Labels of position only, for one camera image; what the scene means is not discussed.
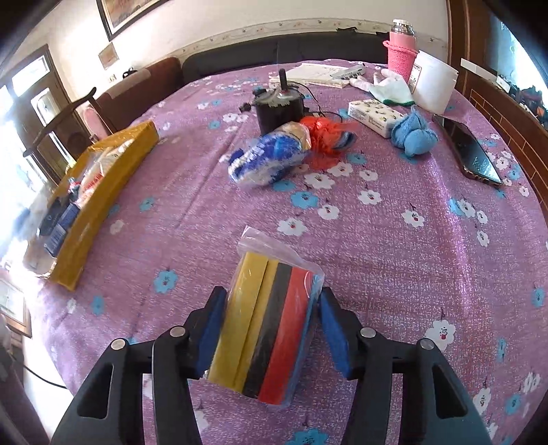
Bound black snack packet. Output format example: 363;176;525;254
38;180;82;238

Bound pile of small tools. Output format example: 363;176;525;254
494;73;548;129

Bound wooden glass door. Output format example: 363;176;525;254
0;45;92;185

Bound colourful sponge pack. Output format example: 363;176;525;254
205;226;325;407

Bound purple floral tablecloth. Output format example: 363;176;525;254
26;58;548;445

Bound orange plastic bag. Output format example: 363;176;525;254
299;116;358;169

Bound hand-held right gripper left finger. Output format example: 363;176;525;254
51;286;228;445

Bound small blue box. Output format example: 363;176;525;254
43;201;82;257

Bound white wet wipe packet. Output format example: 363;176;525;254
68;143;133;202

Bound black cylindrical motor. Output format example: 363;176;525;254
240;68;311;133

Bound white work glove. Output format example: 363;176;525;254
349;68;416;106

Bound black floor cable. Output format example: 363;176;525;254
17;361;69;390

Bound lemon print tissue packet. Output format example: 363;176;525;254
347;98;405;138

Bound stack of white papers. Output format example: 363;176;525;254
269;62;364;89

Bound yellow cardboard box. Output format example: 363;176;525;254
23;120;160;292

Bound pink knit-sleeved bottle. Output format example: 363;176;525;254
382;18;419;82

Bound small framed wall notice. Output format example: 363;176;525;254
98;41;119;70

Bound large framed picture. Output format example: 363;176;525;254
95;0;172;41

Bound wooden window ledge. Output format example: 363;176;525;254
445;0;548;189

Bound blue scrubber in clear bag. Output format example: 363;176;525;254
227;122;313;187

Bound black smartphone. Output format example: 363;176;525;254
432;113;503;186

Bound grey remote control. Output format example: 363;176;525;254
332;63;366;80

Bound maroon chair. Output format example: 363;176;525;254
95;57;184;129

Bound dark wooden chair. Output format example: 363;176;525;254
23;87;118;157

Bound white plastic jar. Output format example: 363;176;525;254
408;50;460;115

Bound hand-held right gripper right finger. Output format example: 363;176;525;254
319;286;493;445

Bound dark sofa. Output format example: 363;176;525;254
182;32;392;84

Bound blue knit cloth ball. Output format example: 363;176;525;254
390;104;439;157

